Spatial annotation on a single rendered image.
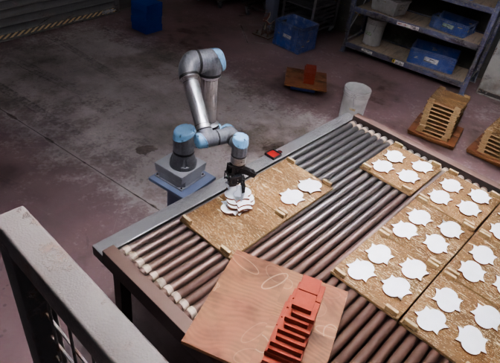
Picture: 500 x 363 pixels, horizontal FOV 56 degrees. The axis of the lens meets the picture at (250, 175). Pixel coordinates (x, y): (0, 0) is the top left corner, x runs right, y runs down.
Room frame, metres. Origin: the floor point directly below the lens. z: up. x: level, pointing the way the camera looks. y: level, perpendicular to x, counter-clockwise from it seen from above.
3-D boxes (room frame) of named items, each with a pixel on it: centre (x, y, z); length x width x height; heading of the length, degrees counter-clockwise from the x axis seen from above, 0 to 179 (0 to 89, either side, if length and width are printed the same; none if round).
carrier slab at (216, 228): (1.74, 0.05, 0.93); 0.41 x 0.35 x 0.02; 142
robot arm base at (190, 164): (2.09, 0.38, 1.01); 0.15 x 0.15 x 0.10
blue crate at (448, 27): (6.28, -2.33, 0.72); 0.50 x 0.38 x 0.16; 52
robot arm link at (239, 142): (1.86, 0.07, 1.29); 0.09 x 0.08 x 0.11; 33
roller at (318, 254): (1.82, -0.54, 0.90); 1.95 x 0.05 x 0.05; 141
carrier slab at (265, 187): (2.06, -0.21, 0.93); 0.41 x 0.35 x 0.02; 142
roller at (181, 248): (2.10, -0.19, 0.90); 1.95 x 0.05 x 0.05; 141
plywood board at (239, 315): (1.12, -0.16, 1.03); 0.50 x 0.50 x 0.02; 73
